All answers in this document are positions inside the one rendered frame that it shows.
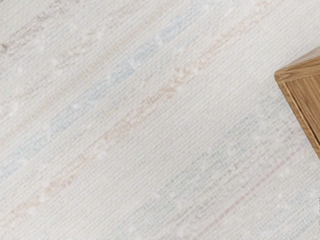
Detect wooden drawer cabinet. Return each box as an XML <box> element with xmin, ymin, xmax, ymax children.
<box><xmin>274</xmin><ymin>46</ymin><xmax>320</xmax><ymax>159</ymax></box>

